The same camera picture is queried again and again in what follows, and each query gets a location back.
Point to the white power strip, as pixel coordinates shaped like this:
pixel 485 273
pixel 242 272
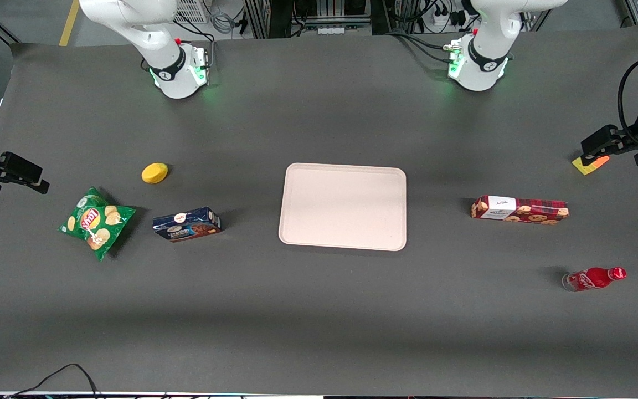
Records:
pixel 440 22

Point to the aluminium frame post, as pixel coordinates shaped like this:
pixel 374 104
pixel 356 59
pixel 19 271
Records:
pixel 255 19

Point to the yellow orange sticky note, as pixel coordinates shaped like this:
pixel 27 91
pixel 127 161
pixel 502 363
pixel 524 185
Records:
pixel 589 165

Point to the red soda bottle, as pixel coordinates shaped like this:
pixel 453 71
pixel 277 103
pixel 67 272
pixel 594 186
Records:
pixel 590 279

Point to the yellow floor tape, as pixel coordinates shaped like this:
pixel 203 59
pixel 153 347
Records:
pixel 68 25

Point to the green chips bag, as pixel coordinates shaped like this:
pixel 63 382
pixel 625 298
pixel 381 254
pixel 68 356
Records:
pixel 94 223

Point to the beige plastic tray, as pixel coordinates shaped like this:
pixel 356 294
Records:
pixel 343 206

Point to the yellow lemon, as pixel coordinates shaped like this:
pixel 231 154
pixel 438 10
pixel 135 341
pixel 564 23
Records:
pixel 154 173

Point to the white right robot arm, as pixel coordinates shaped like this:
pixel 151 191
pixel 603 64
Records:
pixel 172 69

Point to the white mesh basket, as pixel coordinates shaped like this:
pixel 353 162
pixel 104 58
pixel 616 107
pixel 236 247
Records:
pixel 194 11

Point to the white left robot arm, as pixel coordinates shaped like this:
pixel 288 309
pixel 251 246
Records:
pixel 485 66

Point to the red cookie box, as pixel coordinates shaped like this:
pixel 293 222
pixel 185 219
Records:
pixel 518 209

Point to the dark blue cookie box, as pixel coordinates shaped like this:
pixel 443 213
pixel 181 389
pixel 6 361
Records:
pixel 187 224

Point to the small white socket strip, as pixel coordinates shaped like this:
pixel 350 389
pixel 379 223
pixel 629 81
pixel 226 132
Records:
pixel 331 30

